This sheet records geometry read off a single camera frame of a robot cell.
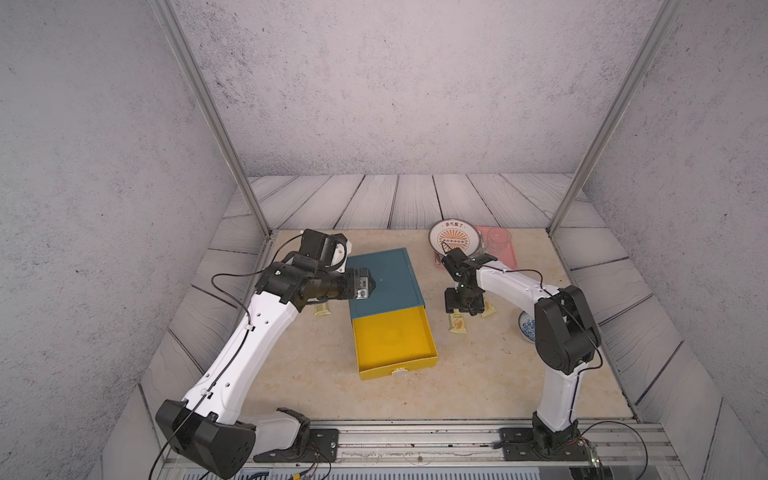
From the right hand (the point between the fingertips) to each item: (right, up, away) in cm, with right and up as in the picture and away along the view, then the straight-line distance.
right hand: (459, 308), depth 92 cm
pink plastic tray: (+22, +15, +19) cm, 32 cm away
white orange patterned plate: (+3, +25, +26) cm, 36 cm away
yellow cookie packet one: (-43, -1, +5) cm, 44 cm away
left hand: (-27, +9, -20) cm, 35 cm away
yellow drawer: (-20, -6, -16) cm, 27 cm away
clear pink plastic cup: (+18, +21, +20) cm, 35 cm away
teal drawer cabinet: (-19, +7, -8) cm, 22 cm away
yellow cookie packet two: (+10, -1, +4) cm, 11 cm away
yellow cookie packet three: (0, -4, +1) cm, 5 cm away
